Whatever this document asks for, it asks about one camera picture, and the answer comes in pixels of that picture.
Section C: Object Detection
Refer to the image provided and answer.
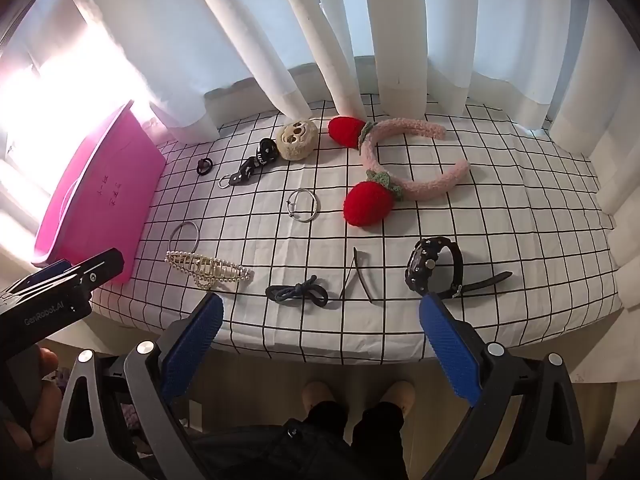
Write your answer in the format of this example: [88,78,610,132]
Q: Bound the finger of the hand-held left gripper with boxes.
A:
[75,248,125,291]
[5,259,81,296]

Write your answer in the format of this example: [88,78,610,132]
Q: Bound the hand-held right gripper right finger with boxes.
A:
[419,292,588,480]

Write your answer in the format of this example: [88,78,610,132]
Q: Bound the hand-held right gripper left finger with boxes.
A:
[52,292,225,480]

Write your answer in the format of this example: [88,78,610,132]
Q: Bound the pink plastic storage box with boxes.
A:
[31,100,167,286]

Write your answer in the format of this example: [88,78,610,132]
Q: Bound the dark blue bow hair tie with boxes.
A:
[266,275,330,307]

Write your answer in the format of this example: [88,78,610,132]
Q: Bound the red plush strawberry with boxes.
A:
[327,116,471,226]

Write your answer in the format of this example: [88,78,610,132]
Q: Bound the person's left hand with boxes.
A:
[10,347,66,480]

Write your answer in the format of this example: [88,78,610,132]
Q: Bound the person's right beige shoe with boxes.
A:
[377,381,416,411]

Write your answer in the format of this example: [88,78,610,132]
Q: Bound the person's beige shoe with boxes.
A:
[302,381,337,411]
[377,381,416,411]

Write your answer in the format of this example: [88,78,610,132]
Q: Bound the pearl hair claw clip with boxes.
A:
[165,250,255,291]

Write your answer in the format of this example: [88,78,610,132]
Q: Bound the black wrist watch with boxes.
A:
[405,237,513,300]

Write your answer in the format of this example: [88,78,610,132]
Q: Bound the thin silver bangle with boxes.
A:
[169,221,202,261]

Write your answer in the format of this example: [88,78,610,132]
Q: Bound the black hairpin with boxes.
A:
[340,246,383,305]

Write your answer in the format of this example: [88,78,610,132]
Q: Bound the person's left beige shoe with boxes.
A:
[302,381,337,411]

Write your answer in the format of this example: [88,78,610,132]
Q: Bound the black checked white tablecloth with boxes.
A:
[90,94,626,366]

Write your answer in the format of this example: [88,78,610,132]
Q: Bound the person's dark trouser legs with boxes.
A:
[190,400,411,480]

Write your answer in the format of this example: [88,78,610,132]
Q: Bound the thick silver bangle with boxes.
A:
[286,188,321,223]

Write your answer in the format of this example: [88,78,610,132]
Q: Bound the round beige plush face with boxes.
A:
[276,119,318,162]

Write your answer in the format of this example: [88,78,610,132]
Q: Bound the white curtain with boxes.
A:
[0,0,640,266]

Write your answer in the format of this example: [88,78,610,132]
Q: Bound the black strap keychain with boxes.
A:
[217,139,280,188]

